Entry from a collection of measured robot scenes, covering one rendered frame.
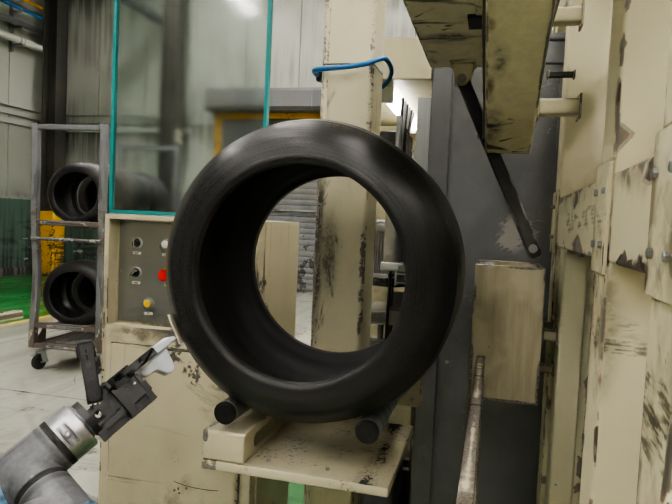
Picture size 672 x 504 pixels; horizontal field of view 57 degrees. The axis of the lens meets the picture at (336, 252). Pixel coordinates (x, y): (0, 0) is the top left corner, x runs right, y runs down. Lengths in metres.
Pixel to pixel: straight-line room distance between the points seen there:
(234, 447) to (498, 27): 0.87
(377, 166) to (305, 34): 10.29
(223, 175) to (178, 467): 1.24
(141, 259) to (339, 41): 1.03
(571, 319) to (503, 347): 0.15
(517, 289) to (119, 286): 1.36
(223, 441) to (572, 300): 0.78
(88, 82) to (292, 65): 4.12
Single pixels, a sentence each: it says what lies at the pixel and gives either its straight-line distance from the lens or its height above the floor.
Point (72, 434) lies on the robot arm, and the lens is 1.16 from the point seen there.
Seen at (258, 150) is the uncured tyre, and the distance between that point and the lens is 1.14.
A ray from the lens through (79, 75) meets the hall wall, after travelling 13.26.
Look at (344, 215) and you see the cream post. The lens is 1.49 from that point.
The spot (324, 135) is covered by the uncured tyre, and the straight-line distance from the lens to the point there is 1.11.
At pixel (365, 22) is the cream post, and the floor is 1.75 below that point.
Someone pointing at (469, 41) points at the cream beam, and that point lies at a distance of 1.28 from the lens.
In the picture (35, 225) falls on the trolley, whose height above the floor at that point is 1.13.
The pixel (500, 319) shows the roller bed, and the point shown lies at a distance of 1.39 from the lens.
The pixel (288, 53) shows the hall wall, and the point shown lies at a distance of 11.34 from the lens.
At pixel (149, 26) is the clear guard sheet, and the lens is 2.21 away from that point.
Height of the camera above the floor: 1.28
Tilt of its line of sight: 3 degrees down
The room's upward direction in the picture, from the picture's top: 3 degrees clockwise
